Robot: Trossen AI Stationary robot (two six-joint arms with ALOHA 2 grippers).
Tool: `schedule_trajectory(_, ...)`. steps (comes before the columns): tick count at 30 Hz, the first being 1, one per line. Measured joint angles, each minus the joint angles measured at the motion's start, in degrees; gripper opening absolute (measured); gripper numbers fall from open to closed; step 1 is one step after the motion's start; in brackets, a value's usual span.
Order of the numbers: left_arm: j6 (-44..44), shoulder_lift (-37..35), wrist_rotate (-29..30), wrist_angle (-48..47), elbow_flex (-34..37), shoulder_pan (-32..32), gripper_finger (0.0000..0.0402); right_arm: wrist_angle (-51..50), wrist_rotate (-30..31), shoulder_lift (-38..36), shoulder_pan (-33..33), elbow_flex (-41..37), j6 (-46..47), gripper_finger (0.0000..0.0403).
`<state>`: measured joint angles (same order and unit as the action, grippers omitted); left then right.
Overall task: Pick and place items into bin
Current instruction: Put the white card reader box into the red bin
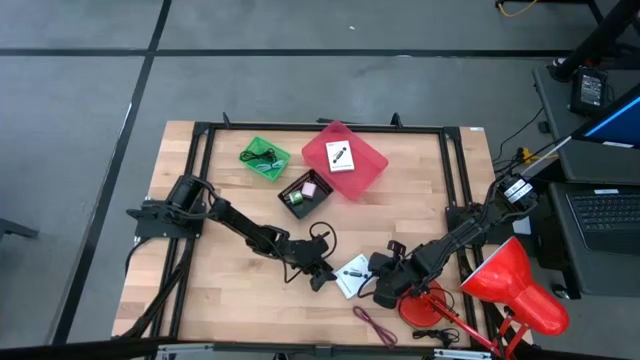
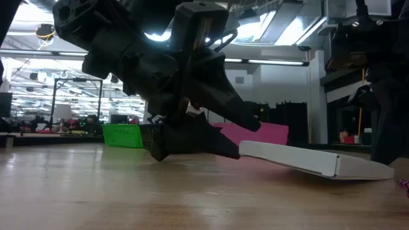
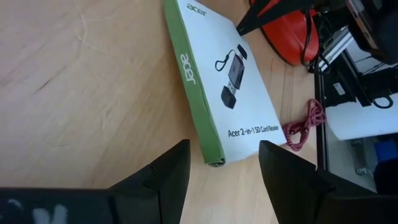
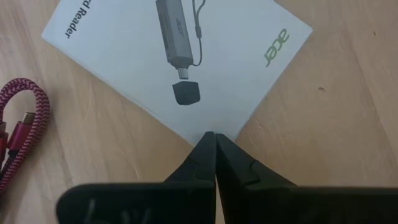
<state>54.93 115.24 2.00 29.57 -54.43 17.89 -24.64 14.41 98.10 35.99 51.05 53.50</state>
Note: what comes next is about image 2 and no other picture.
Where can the green plastic basket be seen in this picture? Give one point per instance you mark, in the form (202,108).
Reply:
(123,135)

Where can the white printed box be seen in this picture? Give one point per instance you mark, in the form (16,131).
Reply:
(287,156)

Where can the black room divider panels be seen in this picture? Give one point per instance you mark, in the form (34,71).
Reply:
(290,118)

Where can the long hanging tube light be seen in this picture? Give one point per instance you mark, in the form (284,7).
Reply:
(274,62)

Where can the black plastic basket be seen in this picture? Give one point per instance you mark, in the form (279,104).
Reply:
(145,135)

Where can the dark monitor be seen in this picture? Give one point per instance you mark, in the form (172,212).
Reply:
(5,105)

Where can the person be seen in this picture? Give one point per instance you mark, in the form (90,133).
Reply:
(92,119)

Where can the black stand frame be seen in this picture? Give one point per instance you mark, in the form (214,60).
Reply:
(78,80)

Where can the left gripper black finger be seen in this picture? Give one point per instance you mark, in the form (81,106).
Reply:
(217,89)
(198,137)

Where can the white lampshade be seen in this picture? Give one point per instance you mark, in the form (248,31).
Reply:
(62,111)

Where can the small red container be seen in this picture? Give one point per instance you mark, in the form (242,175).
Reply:
(349,139)

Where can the pinkish red plastic bin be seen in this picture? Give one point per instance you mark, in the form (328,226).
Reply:
(271,134)

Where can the black ceiling camera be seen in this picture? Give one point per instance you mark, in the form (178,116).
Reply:
(304,48)

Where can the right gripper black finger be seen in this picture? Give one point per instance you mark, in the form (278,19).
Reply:
(364,97)
(390,127)

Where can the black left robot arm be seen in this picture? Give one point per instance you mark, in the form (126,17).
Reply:
(73,16)

